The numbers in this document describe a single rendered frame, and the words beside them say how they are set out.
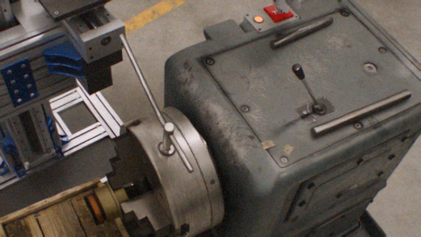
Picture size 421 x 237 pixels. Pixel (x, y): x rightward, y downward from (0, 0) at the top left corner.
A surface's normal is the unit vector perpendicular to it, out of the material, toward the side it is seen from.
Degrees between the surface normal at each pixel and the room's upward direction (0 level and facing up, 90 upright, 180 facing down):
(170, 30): 0
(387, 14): 0
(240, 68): 0
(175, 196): 46
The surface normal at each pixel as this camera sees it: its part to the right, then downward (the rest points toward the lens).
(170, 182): 0.32, -0.08
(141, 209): 0.00, -0.67
